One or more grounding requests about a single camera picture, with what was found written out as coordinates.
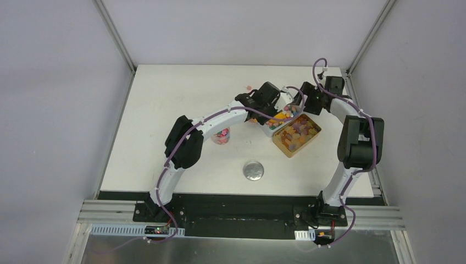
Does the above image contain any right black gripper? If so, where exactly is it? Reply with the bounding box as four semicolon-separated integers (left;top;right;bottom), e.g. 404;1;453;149
292;82;328;116

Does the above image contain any orange plastic scoop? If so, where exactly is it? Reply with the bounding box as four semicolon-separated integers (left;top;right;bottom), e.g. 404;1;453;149
270;111;291;123

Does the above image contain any clear plastic jar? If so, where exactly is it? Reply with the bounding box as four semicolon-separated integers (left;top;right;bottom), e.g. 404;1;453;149
211;128;230;145

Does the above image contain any silver round jar lid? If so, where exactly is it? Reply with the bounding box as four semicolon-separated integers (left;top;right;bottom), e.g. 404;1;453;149
242;161;265;181

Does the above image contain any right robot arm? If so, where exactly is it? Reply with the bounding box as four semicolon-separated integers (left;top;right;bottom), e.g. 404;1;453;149
295;76;385;226

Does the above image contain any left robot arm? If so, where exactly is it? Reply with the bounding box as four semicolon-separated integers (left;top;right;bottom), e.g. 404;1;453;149
145;82;293;223

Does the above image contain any grey star candy tin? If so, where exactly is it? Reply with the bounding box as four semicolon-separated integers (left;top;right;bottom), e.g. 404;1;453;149
259;104;301;138

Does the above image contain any yellow gummy candy tin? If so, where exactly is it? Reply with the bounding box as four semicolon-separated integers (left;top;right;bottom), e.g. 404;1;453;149
272;114;321;158

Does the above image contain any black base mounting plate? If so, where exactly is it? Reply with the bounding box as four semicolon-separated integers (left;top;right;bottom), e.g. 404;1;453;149
97;191;365;241

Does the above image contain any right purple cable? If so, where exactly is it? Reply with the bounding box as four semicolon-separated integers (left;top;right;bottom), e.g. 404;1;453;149
313;58;378;252

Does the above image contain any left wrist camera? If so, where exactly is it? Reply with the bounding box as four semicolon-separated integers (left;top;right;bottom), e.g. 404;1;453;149
276;86;293;109

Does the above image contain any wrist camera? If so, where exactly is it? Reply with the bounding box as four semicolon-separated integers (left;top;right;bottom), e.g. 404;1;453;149
276;86;293;109
317;69;327;81

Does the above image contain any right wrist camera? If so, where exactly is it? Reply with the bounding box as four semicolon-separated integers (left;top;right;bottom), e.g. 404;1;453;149
317;69;327;81

